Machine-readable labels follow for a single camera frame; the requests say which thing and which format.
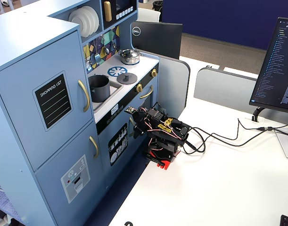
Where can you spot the shiny silver ball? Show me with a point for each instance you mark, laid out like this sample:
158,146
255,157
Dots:
88,65

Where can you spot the monitor with lit screen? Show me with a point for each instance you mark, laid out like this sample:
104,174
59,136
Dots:
275,70

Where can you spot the white chair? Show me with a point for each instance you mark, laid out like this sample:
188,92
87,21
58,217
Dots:
148,14

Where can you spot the gray toy sink basin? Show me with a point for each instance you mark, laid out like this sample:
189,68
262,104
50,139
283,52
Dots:
115,90

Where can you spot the gray low desk divider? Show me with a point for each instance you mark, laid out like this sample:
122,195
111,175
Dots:
224,90

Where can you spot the gray cooking pot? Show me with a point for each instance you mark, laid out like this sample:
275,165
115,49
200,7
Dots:
101,90

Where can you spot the gray pot lid with knob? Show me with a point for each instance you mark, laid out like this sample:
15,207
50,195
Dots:
126,78

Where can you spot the black Dell monitor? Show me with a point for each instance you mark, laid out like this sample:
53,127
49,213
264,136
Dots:
158,38

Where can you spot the red robot base clamp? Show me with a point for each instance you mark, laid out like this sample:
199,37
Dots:
161,161

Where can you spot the stainless steel pot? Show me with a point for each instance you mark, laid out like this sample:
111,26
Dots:
130,60

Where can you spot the metal slotted hanging spatula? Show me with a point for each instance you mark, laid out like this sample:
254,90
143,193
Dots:
97,57

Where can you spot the gold oven knob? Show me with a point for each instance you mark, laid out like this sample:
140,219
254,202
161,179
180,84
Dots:
139,88
154,73

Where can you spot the glass steel pot lid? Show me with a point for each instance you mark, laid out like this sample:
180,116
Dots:
127,53

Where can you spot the metal hanging spoon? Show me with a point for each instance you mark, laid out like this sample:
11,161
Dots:
106,50

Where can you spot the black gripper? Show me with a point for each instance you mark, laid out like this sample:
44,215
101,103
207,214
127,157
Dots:
137,129

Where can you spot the blue toy kitchen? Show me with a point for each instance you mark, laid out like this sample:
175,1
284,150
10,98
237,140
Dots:
28,77

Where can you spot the gray monitor stand base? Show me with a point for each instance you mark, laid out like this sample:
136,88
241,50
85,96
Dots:
286,146

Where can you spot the white plate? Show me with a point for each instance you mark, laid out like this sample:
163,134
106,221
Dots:
89,22
96,18
76,20

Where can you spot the small wrist camera board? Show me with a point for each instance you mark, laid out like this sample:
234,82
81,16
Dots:
131,110

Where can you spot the dark blue partition wall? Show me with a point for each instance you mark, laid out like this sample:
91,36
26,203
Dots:
228,16

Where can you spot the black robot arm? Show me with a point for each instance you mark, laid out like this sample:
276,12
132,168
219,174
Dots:
168,134

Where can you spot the gray rounded desk divider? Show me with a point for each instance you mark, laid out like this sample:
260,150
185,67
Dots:
173,87

